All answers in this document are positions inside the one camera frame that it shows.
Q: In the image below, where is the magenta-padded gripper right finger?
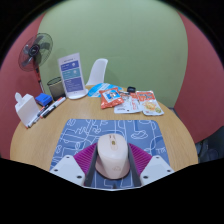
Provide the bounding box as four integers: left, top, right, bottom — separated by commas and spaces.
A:
127, 143, 175, 188

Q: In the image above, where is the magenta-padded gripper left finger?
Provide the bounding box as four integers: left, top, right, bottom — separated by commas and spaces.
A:
49, 143, 99, 188

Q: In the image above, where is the pale pink computer mouse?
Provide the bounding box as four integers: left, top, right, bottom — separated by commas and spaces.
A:
94, 133, 131, 180

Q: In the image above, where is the blue patterned mouse pad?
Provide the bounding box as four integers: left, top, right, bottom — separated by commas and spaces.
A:
49, 118, 171, 190

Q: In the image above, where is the white whiteboard marker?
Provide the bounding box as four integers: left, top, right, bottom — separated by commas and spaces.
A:
27, 105, 49, 129

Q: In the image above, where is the black whiteboard marker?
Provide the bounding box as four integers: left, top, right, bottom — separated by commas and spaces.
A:
39, 96, 67, 120

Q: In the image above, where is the orange and white snack packet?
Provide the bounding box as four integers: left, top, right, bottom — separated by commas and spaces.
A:
135, 90, 165, 117

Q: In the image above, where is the white tissue box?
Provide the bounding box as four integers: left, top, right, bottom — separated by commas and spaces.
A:
14, 92, 41, 128

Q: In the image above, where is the blue whiteboard eraser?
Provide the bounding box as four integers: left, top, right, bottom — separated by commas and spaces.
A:
34, 92, 54, 108

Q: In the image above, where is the dark mesh pen cup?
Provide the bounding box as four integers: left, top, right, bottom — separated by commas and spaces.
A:
46, 76, 66, 102

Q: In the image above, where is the light blue packet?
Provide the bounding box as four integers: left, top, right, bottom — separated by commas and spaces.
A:
87, 82, 124, 98

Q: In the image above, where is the clear acrylic sign stand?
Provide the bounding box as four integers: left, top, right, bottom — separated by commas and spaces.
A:
57, 52, 90, 101

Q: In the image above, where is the black standing fan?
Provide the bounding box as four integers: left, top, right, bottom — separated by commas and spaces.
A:
18, 32, 54, 95

